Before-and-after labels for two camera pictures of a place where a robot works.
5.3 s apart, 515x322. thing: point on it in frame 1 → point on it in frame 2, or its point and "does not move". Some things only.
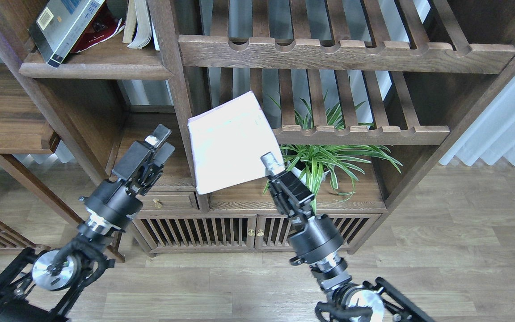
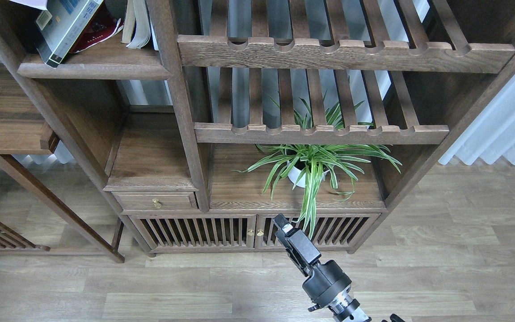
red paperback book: x=104 y=25 does not move
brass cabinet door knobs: x=251 y=233 does not move
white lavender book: x=228 y=141 → x=41 y=4
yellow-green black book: x=53 y=32 does not move
